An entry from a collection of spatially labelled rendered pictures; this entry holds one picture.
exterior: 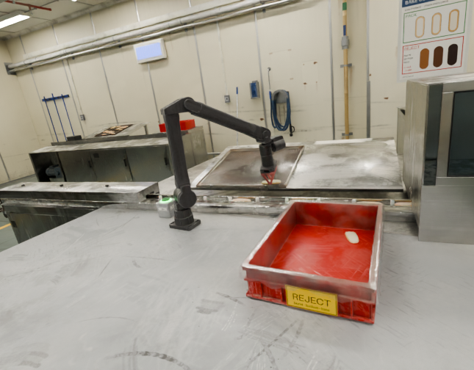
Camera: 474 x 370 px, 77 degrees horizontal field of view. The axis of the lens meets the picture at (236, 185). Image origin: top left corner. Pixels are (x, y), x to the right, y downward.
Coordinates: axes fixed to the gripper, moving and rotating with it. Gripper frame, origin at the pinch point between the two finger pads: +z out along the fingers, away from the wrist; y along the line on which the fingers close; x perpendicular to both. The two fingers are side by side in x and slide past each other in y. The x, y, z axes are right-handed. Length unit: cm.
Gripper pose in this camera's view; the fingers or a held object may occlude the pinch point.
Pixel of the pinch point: (270, 180)
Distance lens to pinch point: 148.9
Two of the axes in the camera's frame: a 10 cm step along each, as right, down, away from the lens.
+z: 2.0, 8.7, 4.4
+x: -9.4, 0.4, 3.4
